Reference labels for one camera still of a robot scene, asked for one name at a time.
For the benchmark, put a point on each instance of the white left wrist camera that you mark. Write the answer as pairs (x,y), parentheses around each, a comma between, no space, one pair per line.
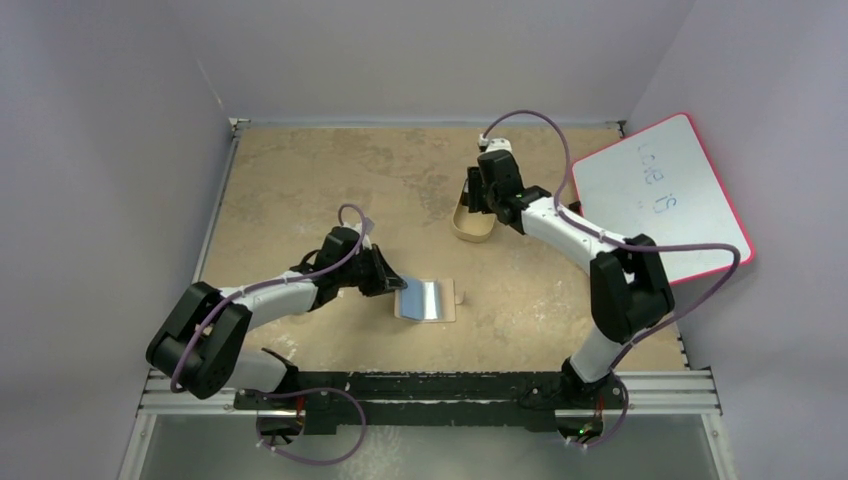
(365,226)

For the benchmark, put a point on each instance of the beige oval card tray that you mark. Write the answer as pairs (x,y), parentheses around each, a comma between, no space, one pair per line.
(467,226)

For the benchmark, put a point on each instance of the pink framed whiteboard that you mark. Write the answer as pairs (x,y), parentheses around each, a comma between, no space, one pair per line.
(660,181)

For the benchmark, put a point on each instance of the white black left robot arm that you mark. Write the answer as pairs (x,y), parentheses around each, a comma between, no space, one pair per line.
(200,345)

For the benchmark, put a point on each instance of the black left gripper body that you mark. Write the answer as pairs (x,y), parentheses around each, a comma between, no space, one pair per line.
(364,274)

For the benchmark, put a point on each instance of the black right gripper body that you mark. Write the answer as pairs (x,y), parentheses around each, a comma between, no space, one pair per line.
(478,192)

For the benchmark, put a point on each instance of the aluminium frame rail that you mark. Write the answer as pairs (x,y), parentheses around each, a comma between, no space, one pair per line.
(650,393)

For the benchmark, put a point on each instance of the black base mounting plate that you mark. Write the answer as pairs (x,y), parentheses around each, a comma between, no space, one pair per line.
(534,401)

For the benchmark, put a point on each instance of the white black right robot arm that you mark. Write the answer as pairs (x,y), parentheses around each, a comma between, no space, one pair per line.
(629,288)

